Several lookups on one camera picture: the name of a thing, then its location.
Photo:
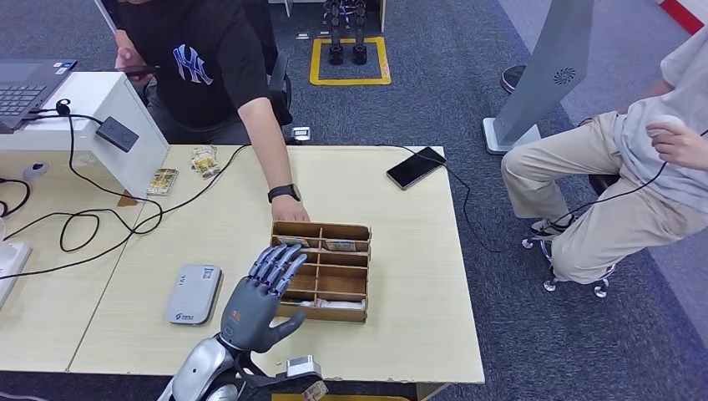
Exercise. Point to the guest person's left hand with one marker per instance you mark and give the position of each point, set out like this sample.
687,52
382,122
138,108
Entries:
290,211

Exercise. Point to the guest person's right hand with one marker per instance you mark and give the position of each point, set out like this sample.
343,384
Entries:
133,62

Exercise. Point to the operator person's left hand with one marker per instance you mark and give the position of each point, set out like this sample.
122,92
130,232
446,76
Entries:
683,146

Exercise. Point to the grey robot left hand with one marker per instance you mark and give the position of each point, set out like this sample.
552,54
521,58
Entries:
251,315

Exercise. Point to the white handheld controller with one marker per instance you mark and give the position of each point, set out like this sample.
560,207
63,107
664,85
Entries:
664,123

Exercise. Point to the key card tree avenue print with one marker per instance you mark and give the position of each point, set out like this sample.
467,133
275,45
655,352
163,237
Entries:
341,246

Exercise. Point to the wooden card organizer box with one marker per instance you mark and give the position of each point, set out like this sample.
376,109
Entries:
340,279

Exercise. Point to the ID card yellow tree print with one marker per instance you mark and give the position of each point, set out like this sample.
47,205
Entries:
209,170

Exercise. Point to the guest person's left forearm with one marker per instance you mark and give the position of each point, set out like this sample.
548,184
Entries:
268,144

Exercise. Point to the guest person's right forearm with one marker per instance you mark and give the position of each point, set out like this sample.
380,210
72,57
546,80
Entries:
123,41

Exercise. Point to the white card reader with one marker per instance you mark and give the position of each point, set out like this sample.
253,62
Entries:
193,293

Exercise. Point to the guest person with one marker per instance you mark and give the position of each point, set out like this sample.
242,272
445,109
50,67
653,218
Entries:
210,83

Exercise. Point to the stray patterned card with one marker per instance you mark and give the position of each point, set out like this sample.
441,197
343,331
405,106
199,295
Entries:
315,392

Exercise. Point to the operator person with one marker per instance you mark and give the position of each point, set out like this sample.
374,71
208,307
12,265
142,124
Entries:
608,232

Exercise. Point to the card stack yellow print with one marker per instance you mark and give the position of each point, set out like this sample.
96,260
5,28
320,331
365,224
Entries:
162,182

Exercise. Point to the black wristwatch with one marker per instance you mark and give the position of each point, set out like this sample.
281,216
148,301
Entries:
285,193

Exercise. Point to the small black box device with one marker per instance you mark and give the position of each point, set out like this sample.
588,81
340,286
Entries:
117,134

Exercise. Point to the small white floor box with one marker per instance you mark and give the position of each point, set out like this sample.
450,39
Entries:
301,134

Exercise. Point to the stool with chrome casters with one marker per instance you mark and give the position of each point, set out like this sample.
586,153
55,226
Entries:
603,182

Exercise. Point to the white desk riser box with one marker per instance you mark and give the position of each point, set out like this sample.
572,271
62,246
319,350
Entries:
141,160

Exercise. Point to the dark grey laptop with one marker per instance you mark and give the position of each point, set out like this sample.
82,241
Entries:
22,91

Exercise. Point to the black office chair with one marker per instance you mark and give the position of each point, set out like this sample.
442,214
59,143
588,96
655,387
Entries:
279,83

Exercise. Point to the white display board red stripe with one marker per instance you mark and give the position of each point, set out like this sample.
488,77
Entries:
680,14

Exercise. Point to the black smartphone gold edge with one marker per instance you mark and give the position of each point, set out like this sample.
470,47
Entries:
416,168

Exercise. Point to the grey kiosk stand white base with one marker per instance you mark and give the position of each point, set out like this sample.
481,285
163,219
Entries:
545,66

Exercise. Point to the dark round floor object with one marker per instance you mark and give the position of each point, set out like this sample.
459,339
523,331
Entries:
510,78

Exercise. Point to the pale table leg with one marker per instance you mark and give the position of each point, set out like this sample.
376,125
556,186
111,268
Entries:
431,393

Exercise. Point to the white flat device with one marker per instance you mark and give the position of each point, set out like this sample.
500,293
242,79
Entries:
12,271

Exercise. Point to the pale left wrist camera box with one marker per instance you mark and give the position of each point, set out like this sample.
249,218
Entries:
303,368

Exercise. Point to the white gantry frame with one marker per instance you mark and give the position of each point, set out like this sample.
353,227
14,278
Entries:
383,16

